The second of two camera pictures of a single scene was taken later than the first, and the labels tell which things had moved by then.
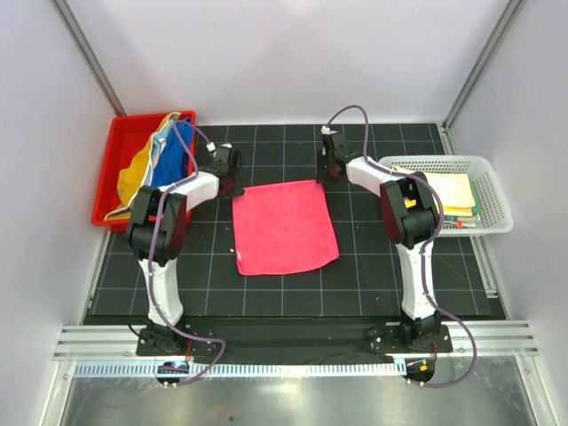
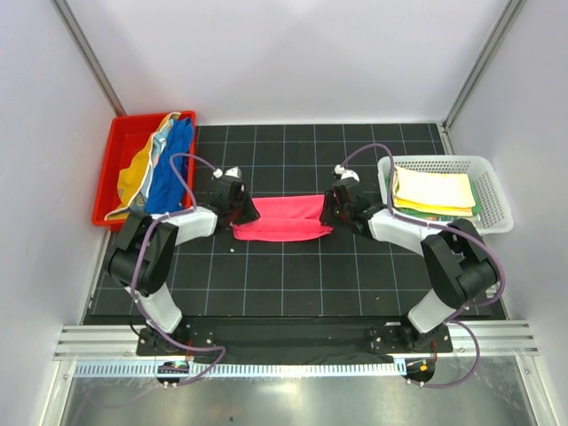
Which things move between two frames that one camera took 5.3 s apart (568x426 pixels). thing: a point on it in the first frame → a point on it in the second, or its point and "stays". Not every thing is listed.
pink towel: (283, 228) stays
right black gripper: (320, 177) → (329, 201)
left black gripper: (237, 190) → (251, 213)
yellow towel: (453, 191) stays
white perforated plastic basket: (493, 212) stays
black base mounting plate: (294, 341) stays
